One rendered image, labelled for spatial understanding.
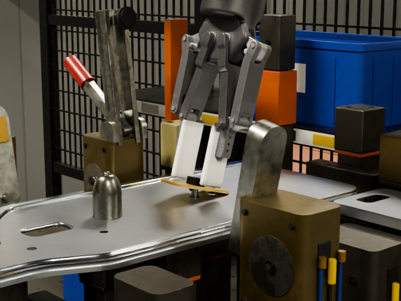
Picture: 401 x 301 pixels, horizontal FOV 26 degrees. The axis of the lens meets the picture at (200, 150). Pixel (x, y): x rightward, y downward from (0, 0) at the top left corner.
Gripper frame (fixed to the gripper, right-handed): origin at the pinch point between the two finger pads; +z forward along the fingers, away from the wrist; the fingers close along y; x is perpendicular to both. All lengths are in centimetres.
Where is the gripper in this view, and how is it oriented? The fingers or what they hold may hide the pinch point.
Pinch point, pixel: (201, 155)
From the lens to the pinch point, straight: 103.3
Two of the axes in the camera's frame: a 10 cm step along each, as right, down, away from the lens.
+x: 7.3, 1.4, 6.6
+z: -2.1, 9.8, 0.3
